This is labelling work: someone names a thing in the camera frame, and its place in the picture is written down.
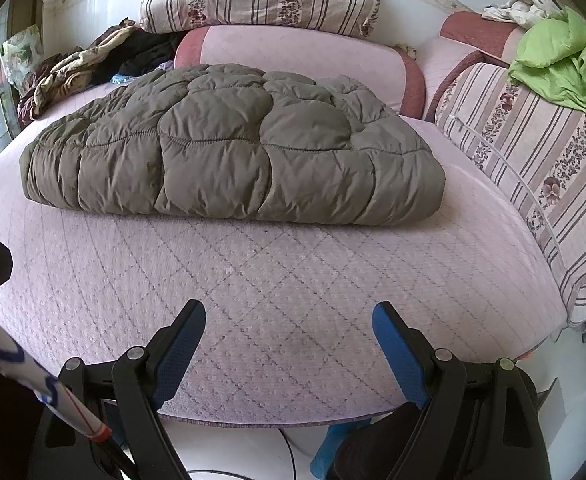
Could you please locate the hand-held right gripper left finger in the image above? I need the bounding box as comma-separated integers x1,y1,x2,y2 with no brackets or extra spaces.
27,299,208,480

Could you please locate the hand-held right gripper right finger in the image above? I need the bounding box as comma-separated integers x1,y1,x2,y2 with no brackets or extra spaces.
372,301,554,480

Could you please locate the olive quilted hooded jacket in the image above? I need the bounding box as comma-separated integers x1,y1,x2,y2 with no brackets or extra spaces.
19,62,446,226

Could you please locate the black clothes pile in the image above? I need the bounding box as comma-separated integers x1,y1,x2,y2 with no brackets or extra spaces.
115,30,186,78

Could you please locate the pink quilted bed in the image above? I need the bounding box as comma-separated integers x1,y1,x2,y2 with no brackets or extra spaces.
0,77,571,428

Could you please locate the blue slipper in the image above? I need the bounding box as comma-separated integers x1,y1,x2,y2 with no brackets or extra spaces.
310,425,368,480

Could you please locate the brown beige blanket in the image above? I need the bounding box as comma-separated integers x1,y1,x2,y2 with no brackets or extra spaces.
17,17,146,128

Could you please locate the green floral pillow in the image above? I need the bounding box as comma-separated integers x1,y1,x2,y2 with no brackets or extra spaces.
0,25,46,93

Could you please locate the clear thin tube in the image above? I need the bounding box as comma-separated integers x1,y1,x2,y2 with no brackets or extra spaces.
448,116,561,266

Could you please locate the long striped floral cushion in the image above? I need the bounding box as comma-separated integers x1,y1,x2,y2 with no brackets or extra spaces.
425,57,586,328

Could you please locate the pink bolster cushion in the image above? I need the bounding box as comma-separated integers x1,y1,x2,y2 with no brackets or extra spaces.
418,10,526,121
174,25,426,121

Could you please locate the green cloth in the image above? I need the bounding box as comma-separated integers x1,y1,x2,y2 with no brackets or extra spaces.
508,7,586,117

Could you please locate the white crumpled cloth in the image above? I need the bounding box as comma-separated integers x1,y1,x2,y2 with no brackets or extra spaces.
483,0,564,31

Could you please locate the white printed strap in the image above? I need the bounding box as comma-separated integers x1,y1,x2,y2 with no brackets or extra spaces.
0,292,112,441

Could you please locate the black cable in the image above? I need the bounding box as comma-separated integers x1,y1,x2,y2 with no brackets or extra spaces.
188,427,298,480

